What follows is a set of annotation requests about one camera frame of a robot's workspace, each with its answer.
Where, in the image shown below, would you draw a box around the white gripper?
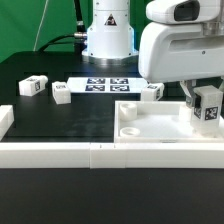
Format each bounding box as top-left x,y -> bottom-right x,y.
138,0 -> 224,108

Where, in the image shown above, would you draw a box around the white square tabletop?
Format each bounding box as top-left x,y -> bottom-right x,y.
114,101 -> 224,143

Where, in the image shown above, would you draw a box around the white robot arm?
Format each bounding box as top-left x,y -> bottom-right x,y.
82,0 -> 224,106

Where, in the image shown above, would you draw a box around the white sheet with markers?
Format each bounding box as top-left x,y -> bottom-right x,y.
67,77 -> 147,93

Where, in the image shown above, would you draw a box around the white U-shaped fence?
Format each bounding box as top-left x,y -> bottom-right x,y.
0,105 -> 224,168

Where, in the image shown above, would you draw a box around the black cable bundle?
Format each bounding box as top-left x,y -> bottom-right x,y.
37,0 -> 88,53

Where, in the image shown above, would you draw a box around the thin white cable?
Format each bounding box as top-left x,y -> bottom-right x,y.
32,0 -> 50,52

